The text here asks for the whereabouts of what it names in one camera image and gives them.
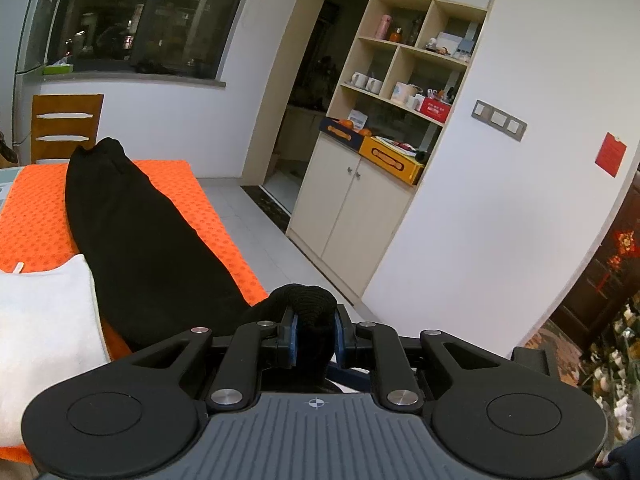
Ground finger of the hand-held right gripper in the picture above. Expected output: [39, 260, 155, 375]
[327, 366, 373, 393]

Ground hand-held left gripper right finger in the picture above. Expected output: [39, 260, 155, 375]
[331, 305, 516, 413]

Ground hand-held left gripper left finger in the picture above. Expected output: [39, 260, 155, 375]
[107, 305, 301, 413]

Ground black garment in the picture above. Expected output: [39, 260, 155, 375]
[65, 137, 337, 391]

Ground dark wooden door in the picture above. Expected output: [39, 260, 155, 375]
[550, 170, 640, 361]

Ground white flowers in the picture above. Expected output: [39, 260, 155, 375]
[580, 295, 640, 441]

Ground beige shelving cabinet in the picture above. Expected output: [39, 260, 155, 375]
[286, 0, 506, 306]

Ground red knot decoration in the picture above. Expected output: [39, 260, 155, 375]
[595, 230, 638, 301]

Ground yellow crate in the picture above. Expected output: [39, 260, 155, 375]
[358, 136, 426, 187]

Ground red paper sheet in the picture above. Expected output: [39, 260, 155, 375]
[595, 132, 627, 178]

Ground white folded cloth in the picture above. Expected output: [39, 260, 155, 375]
[0, 254, 112, 448]

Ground red box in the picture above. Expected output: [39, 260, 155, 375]
[417, 97, 452, 125]

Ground large white mug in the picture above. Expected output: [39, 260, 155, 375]
[390, 81, 416, 106]

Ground orange flower-print mat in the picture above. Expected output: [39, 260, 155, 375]
[0, 160, 268, 463]

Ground grey window sill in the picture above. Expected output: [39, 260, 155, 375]
[15, 71, 227, 92]

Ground checked patterned tablecloth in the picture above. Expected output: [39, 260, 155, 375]
[0, 167, 23, 208]

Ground wooden chair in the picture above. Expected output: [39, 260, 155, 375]
[31, 94, 105, 165]

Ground brown paper bag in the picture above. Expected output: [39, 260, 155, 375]
[0, 130, 17, 168]

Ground dark window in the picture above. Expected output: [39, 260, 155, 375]
[46, 0, 258, 80]

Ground grey light switch panel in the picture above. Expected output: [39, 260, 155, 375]
[472, 99, 528, 142]

